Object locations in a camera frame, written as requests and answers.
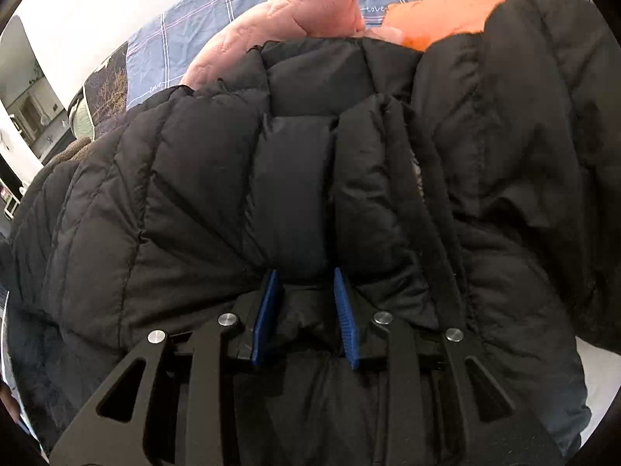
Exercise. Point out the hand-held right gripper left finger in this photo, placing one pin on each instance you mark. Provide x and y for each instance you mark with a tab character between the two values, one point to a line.
266	320

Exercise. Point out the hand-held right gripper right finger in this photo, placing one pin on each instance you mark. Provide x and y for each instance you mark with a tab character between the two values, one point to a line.
347	320

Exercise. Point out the black puffer jacket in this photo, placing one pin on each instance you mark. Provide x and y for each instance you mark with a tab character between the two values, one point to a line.
194	194

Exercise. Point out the brown fleece garment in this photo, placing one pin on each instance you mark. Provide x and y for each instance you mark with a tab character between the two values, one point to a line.
68	153

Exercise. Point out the pink plush blanket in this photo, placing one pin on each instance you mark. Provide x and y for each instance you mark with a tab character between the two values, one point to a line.
601	378

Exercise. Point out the light green cloth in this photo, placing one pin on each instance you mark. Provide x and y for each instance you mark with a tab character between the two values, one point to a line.
80	116

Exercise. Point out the blue plaid quilt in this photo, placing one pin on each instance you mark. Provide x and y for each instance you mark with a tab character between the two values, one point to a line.
194	24

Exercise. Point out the pink quilted jacket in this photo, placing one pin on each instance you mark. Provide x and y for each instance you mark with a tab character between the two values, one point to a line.
291	9

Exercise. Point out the orange puffer jacket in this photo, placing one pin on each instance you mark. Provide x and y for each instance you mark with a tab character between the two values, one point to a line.
436	14

